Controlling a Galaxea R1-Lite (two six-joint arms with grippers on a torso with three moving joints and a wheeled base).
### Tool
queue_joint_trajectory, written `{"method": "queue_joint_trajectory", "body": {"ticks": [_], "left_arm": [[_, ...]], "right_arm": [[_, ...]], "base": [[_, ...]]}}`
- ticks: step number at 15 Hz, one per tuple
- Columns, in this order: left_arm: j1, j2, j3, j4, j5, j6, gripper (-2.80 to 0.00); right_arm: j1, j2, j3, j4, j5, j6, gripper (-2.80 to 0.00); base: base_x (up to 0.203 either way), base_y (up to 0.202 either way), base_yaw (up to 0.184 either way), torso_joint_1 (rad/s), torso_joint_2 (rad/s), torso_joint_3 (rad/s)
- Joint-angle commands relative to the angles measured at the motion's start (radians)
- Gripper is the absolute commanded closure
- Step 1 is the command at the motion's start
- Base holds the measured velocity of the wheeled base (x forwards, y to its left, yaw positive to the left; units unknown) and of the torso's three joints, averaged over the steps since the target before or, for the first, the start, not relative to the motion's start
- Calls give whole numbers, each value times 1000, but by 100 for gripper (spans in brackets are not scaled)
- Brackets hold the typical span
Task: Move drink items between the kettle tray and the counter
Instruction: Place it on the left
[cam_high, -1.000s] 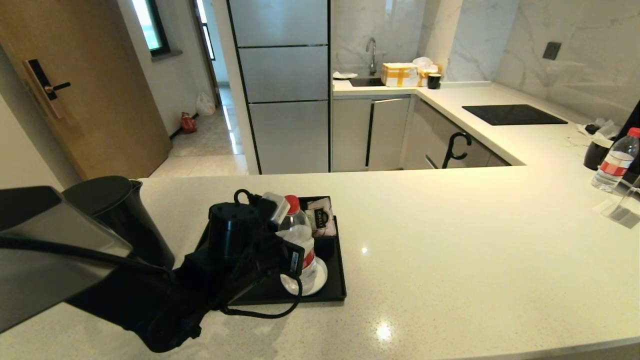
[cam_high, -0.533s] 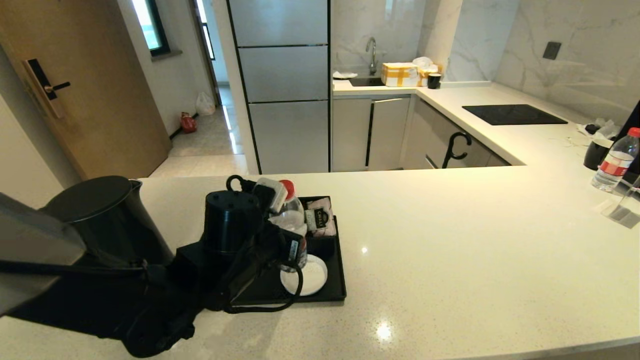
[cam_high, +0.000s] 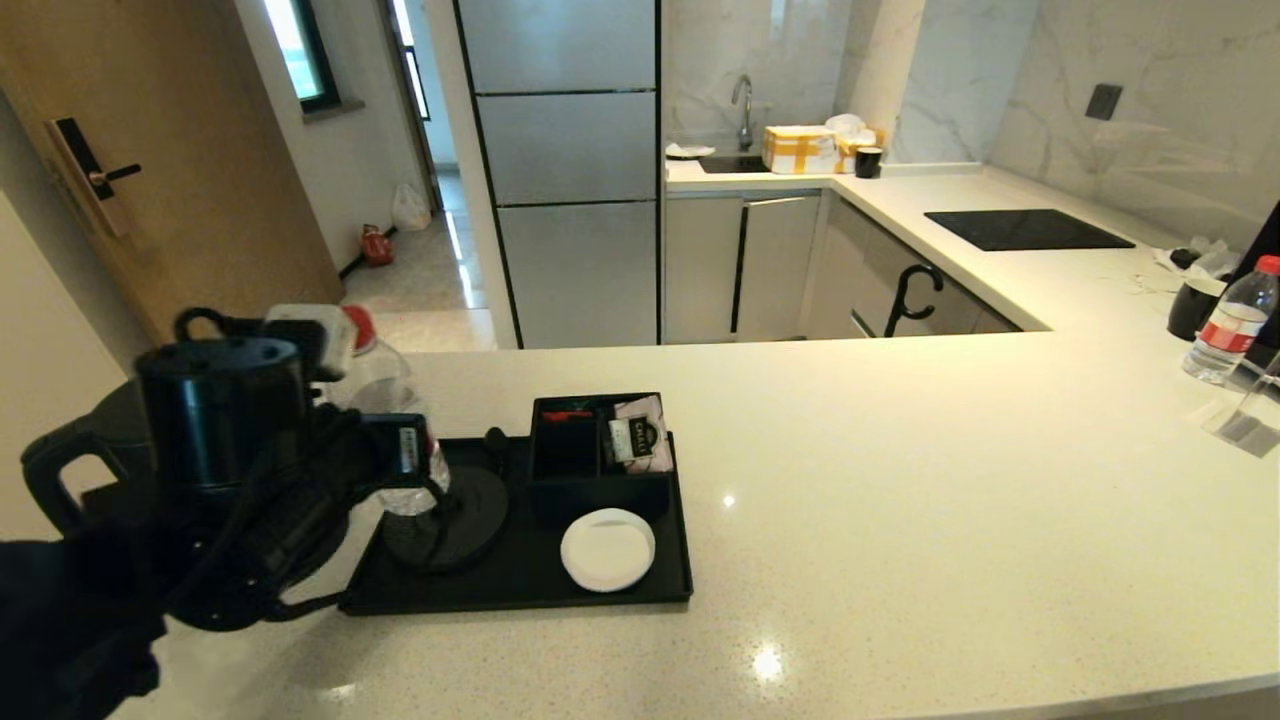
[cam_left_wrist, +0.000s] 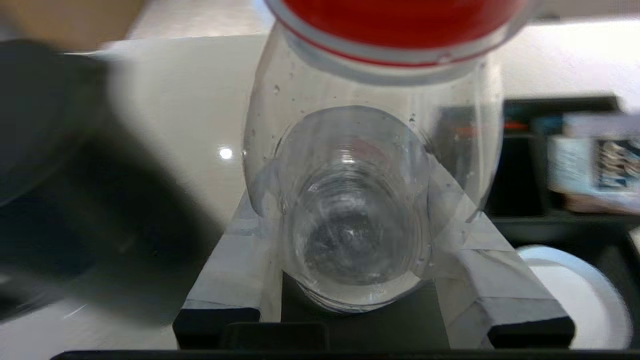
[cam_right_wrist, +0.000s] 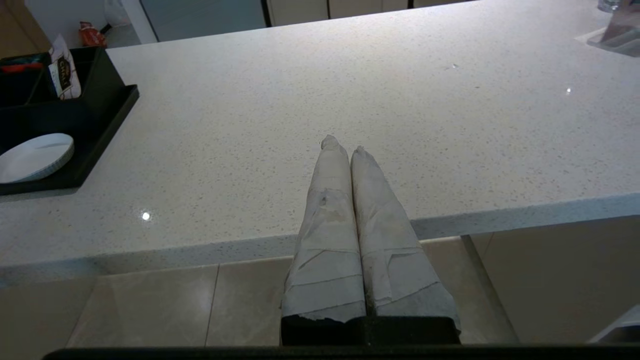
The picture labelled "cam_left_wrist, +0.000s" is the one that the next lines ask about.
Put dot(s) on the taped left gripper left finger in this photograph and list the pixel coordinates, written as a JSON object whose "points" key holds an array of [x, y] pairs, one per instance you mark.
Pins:
{"points": [[225, 280]]}

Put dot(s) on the black rectangular serving tray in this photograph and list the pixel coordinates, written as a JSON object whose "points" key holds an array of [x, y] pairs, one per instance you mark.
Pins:
{"points": [[550, 232]]}

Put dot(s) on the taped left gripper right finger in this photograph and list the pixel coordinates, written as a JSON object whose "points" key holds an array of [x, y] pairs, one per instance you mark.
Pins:
{"points": [[500, 300]]}

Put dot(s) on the red sachet packet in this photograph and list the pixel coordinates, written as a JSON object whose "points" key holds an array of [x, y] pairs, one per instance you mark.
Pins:
{"points": [[515, 126]]}

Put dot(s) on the black electric kettle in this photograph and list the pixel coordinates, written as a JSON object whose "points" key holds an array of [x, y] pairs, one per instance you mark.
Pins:
{"points": [[75, 200]]}

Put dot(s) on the clear water bottle red cap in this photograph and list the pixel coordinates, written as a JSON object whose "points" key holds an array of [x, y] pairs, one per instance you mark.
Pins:
{"points": [[360, 210]]}

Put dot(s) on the white round coaster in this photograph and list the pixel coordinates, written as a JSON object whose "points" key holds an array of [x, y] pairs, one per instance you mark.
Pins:
{"points": [[575, 300]]}

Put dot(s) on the white tea bag packet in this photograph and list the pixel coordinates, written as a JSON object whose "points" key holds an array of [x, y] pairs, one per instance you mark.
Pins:
{"points": [[590, 165]]}

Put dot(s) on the brown wooden door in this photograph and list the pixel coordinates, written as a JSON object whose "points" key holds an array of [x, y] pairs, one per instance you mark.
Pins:
{"points": [[60, 20]]}

